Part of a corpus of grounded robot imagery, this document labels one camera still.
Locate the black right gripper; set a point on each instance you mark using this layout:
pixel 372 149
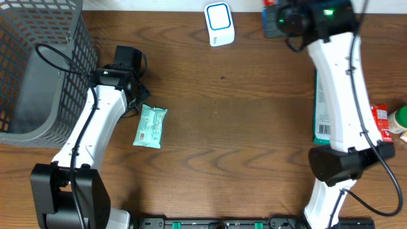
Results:
pixel 280 15

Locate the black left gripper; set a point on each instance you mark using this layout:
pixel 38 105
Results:
pixel 144 93

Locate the mint green wipes pack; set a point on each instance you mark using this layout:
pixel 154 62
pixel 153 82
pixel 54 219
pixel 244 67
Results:
pixel 150 128

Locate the white green 3M package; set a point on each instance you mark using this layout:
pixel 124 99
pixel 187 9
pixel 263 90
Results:
pixel 322 128

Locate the red candy bag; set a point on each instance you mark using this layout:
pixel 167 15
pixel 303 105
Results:
pixel 379 112

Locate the green lid white jar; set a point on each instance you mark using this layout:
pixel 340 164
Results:
pixel 397 121

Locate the red tube package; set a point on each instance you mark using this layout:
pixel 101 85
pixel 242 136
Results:
pixel 270 2

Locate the small orange white box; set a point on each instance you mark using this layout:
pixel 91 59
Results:
pixel 403 136

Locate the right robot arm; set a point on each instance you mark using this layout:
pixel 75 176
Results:
pixel 329 31

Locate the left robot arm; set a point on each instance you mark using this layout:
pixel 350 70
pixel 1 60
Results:
pixel 69 191

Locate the white barcode scanner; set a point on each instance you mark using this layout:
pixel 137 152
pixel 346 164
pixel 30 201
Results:
pixel 219 24

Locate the grey plastic mesh basket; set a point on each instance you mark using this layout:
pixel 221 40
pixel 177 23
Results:
pixel 41 97

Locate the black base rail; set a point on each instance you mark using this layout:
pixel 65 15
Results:
pixel 271 223

